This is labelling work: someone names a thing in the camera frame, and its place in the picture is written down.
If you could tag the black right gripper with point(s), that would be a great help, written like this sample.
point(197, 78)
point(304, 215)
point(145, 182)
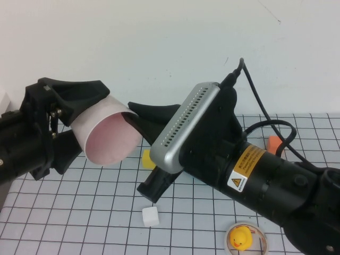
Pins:
point(212, 138)

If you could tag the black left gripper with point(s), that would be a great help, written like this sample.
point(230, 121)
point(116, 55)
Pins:
point(40, 106)

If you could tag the pink plastic cup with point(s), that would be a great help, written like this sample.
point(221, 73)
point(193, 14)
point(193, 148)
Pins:
point(106, 138)

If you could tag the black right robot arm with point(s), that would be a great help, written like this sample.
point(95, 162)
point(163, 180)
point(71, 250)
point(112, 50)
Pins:
point(279, 183)

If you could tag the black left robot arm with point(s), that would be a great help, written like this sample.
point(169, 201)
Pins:
point(16, 148)

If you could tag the yellow foam cube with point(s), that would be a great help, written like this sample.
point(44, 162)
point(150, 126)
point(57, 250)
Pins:
point(146, 159)

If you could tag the white foam cube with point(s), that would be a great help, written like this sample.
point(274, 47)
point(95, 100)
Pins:
point(150, 216)

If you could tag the white black-grid tablecloth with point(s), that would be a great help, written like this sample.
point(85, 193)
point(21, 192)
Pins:
point(79, 212)

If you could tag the orange foam cube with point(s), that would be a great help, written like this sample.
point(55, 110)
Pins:
point(273, 143)

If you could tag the yellow rubber duck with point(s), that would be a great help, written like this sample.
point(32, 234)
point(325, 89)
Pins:
point(240, 237)

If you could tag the white tape roll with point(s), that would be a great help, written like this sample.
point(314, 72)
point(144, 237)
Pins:
point(264, 239)

